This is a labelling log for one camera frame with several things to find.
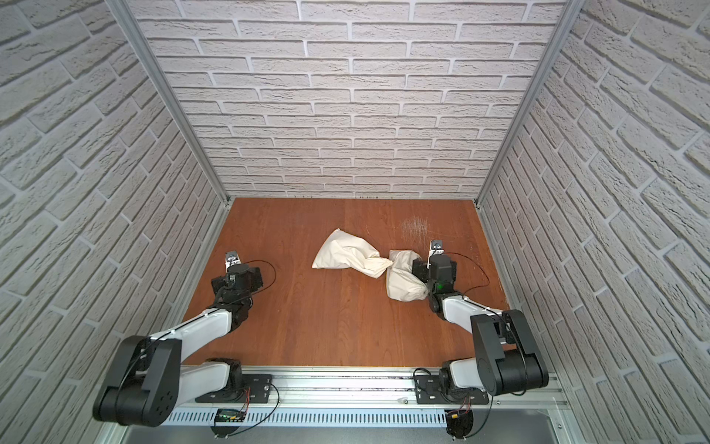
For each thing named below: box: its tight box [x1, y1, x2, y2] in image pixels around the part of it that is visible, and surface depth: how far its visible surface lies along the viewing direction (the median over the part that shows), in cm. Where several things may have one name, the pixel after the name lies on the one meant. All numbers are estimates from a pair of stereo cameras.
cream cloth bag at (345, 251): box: [311, 227, 393, 279], surface depth 94 cm
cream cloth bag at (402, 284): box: [386, 249, 429, 302], surface depth 85 cm
